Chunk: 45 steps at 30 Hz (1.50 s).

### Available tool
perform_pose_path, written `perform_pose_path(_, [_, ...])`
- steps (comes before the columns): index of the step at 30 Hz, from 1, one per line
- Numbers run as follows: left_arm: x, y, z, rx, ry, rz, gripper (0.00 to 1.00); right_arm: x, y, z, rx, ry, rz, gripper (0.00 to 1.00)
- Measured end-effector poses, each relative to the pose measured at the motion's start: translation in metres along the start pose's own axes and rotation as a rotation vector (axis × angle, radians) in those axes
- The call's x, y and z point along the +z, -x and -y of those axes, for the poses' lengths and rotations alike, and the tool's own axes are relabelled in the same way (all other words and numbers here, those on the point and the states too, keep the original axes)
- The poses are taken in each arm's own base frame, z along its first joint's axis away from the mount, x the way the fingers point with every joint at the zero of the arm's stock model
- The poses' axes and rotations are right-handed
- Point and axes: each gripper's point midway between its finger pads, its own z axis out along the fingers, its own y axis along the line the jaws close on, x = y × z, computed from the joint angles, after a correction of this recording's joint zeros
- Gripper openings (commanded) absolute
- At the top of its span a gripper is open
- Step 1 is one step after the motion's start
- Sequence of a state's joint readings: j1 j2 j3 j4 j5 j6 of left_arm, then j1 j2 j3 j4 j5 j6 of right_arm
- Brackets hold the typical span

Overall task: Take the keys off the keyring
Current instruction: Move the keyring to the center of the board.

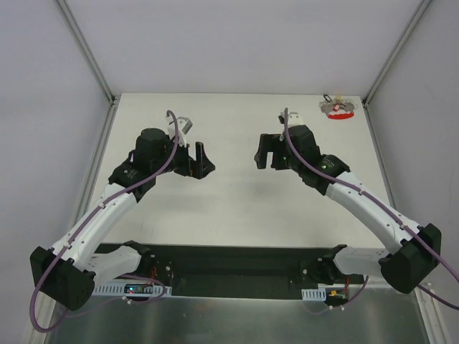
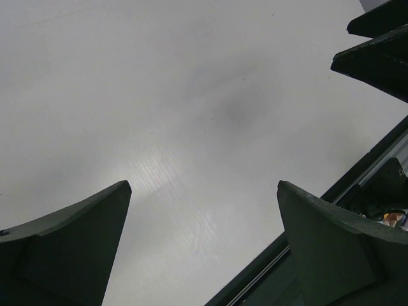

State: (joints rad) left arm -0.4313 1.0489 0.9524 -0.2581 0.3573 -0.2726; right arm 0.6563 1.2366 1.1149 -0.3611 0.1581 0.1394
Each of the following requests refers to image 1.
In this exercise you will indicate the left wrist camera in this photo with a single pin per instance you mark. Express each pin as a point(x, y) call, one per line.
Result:
point(178, 126)

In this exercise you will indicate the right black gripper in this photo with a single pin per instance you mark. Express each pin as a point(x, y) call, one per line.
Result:
point(277, 155)

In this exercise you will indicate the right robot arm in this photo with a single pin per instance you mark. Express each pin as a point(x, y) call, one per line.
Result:
point(410, 251)

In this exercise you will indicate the right aluminium frame post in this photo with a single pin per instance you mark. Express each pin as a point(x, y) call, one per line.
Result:
point(399, 45)

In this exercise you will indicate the red handled key organizer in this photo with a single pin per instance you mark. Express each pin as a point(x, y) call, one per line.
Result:
point(338, 108)

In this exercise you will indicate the white cable duct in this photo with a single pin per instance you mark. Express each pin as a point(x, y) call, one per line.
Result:
point(128, 289)
point(314, 295)

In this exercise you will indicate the left aluminium frame post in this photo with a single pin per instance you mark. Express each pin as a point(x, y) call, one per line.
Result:
point(85, 50)

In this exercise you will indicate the left white cable duct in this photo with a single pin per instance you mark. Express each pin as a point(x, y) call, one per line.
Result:
point(128, 289)

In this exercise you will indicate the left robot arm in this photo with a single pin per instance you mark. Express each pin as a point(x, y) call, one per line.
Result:
point(69, 271)

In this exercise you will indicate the right white cable duct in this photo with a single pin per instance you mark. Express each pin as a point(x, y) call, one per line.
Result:
point(314, 295)

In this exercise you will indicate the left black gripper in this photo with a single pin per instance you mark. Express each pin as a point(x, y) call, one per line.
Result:
point(190, 165)

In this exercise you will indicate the aluminium frame post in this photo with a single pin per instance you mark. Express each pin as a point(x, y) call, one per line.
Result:
point(85, 50)
point(399, 45)

